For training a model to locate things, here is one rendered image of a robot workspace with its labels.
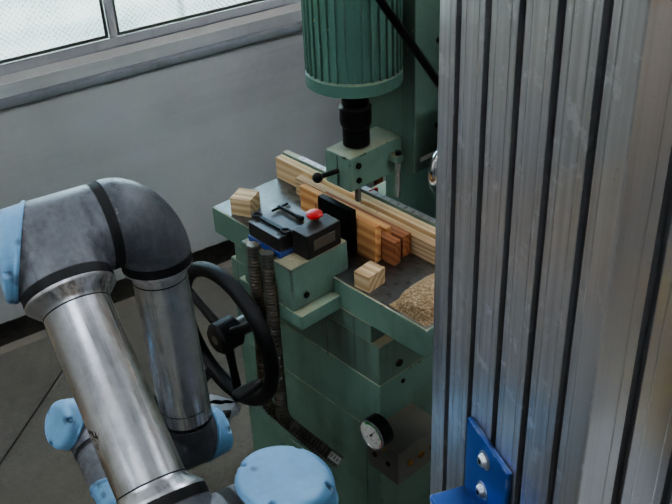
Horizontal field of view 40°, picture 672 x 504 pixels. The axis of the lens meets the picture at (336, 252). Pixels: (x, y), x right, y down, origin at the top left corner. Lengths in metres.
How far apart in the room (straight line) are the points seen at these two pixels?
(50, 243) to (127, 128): 1.88
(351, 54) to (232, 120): 1.61
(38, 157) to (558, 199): 2.44
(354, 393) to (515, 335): 1.11
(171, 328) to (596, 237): 0.82
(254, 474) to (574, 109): 0.67
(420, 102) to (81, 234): 0.79
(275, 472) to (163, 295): 0.30
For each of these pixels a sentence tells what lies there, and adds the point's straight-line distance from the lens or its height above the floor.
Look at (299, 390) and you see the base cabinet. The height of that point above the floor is 0.56.
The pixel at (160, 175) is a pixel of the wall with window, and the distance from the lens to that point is 3.13.
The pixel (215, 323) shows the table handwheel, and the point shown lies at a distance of 1.70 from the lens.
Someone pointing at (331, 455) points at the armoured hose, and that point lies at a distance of 1.79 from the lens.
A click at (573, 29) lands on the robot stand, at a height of 1.66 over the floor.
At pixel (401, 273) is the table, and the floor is 0.90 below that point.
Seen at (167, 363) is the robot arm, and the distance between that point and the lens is 1.33.
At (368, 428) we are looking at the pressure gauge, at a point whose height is 0.67.
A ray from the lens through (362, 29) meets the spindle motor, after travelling 1.58.
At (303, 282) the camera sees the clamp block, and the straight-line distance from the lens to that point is 1.63.
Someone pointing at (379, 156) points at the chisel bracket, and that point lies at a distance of 1.76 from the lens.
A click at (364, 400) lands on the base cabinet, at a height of 0.65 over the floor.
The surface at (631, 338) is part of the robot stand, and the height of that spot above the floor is 1.47.
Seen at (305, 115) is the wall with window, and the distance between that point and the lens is 3.33.
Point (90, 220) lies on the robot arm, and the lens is 1.18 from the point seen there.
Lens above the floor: 1.84
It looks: 33 degrees down
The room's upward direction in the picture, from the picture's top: 3 degrees counter-clockwise
